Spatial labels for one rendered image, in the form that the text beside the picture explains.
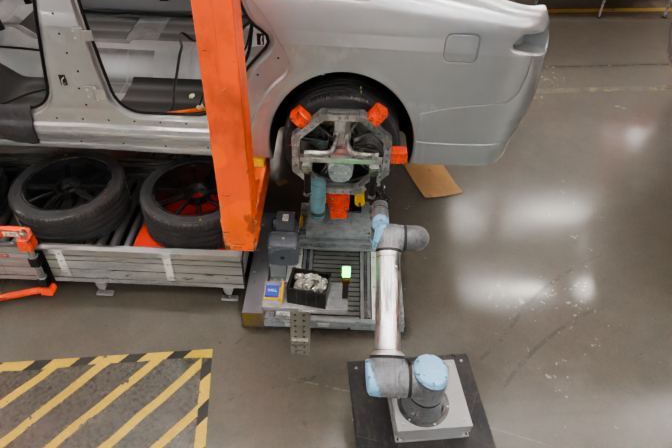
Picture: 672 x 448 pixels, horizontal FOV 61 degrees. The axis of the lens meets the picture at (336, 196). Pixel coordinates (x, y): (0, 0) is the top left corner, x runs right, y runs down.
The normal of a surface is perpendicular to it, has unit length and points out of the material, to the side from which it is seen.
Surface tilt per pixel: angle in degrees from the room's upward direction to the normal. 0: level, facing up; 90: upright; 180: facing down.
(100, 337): 0
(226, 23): 90
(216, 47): 90
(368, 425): 0
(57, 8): 81
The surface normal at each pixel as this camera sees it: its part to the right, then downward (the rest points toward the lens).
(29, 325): 0.03, -0.76
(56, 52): -0.03, 0.63
